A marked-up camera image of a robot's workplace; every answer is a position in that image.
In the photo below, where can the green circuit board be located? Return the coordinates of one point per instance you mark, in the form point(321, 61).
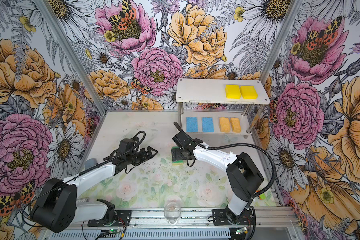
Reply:
point(240, 231)

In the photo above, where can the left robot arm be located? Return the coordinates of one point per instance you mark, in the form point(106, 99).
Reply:
point(57, 207)

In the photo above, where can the grey oval object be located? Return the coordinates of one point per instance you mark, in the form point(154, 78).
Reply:
point(90, 163)

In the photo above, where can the yellow sponge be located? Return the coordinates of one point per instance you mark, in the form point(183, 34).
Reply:
point(233, 92)
point(248, 92)

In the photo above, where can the small toy car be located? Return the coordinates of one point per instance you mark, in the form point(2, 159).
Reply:
point(262, 196)

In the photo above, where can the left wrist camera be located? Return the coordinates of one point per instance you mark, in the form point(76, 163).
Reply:
point(125, 147)

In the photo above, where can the orange sponge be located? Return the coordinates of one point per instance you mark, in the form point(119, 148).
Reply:
point(236, 125)
point(224, 125)

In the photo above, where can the blue sponge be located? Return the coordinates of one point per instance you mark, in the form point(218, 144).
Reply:
point(207, 125)
point(192, 124)

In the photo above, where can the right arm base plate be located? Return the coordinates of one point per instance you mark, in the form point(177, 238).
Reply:
point(220, 217)

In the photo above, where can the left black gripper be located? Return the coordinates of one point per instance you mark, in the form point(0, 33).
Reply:
point(144, 157)

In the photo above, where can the small white clock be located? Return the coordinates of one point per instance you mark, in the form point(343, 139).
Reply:
point(82, 200)

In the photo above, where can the white two-tier shelf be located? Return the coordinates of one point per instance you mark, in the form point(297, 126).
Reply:
point(204, 91)

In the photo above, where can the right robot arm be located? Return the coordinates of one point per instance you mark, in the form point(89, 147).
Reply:
point(243, 174)

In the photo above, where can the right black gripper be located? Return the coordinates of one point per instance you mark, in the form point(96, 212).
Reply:
point(175, 154)

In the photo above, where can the clear glass cup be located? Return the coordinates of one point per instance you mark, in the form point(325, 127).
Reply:
point(172, 212)

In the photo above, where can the green scrub sponge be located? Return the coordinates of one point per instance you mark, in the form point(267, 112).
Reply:
point(177, 162)

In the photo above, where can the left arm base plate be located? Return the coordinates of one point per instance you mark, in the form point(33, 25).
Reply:
point(115, 218)

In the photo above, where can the aluminium front rail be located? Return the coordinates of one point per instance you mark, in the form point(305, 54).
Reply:
point(151, 218)

